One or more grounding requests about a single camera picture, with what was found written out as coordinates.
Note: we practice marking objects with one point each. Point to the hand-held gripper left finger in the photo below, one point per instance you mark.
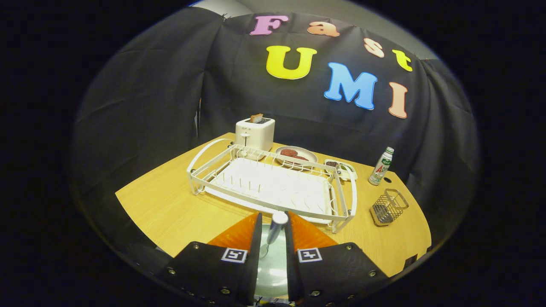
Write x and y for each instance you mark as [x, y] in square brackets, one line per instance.
[254, 256]

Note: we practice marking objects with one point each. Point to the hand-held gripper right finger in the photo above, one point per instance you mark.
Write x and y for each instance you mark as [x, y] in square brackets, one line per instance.
[291, 256]

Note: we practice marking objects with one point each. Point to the pale green plate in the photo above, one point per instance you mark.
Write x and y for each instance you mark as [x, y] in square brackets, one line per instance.
[273, 268]

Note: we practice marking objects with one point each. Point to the beige round plate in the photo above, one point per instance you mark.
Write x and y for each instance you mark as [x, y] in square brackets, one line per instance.
[309, 155]

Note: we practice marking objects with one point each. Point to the white divided dish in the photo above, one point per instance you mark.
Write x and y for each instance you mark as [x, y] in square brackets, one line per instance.
[347, 168]

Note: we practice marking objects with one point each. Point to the red-brown meat piece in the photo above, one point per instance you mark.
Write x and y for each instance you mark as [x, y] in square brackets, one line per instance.
[288, 152]
[300, 158]

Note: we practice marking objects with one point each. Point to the white toaster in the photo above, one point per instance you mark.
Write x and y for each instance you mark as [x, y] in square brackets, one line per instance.
[256, 135]

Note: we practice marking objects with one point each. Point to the white green-label drink bottle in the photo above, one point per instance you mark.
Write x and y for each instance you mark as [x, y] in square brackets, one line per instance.
[381, 168]

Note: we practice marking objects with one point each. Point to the toast slice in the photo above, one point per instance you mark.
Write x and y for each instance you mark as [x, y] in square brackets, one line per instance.
[257, 118]

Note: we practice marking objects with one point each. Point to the black backdrop cloth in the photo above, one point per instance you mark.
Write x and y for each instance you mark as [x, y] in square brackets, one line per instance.
[145, 106]

